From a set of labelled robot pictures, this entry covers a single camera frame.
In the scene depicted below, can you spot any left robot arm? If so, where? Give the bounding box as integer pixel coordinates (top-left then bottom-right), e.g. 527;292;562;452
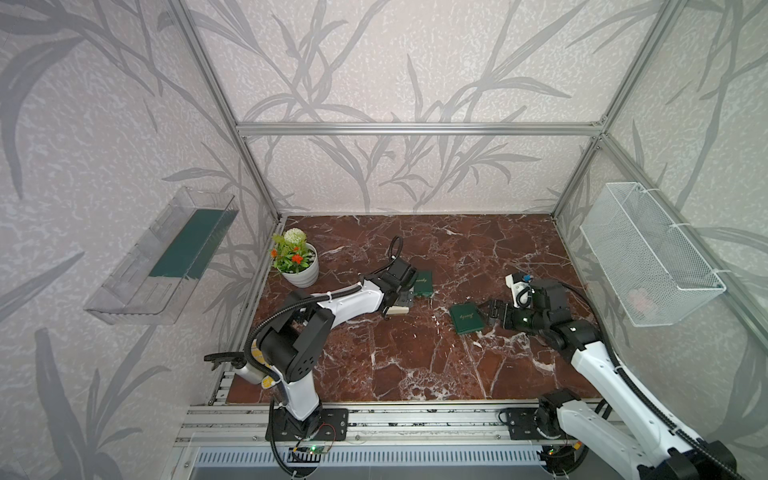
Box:
204;258;417;422

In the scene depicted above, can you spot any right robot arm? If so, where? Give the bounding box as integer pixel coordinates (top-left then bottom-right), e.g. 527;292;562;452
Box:
478;273;740;479

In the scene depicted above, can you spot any green jewelry box far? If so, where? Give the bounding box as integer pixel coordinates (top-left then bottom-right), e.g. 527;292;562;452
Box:
413;270;434;298

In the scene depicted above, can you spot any green jewelry box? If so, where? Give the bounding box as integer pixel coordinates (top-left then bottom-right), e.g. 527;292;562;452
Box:
449;302;485;335
413;270;434;298

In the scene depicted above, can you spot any green jewelry box near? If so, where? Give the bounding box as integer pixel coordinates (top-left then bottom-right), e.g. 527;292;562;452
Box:
449;302;485;335

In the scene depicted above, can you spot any pink object in basket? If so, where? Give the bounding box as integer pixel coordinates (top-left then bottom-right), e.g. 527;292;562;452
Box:
627;288;656;315

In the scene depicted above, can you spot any potted flower plant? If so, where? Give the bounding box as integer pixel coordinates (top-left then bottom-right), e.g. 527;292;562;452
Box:
271;228;319;289

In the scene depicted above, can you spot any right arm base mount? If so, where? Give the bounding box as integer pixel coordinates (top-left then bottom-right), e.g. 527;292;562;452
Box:
497;407;576;444

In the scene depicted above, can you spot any white wire mesh basket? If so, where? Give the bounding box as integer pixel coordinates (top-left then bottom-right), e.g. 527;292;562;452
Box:
580;182;727;328

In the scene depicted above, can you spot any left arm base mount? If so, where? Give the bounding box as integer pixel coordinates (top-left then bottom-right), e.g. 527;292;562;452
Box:
266;407;349;442

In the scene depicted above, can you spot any clear plastic wall tray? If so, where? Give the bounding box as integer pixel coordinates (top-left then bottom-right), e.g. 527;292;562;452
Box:
84;187;239;326

